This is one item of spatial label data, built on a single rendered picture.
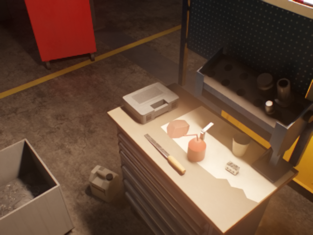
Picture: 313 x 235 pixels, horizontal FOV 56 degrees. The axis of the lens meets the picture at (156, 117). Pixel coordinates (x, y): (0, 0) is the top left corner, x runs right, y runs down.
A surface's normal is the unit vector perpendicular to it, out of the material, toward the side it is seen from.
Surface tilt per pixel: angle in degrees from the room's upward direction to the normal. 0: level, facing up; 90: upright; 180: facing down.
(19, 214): 90
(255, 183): 0
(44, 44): 90
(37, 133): 0
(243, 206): 0
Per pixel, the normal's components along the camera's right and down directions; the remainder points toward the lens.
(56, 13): 0.36, 0.61
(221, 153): 0.00, -0.75
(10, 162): 0.64, 0.50
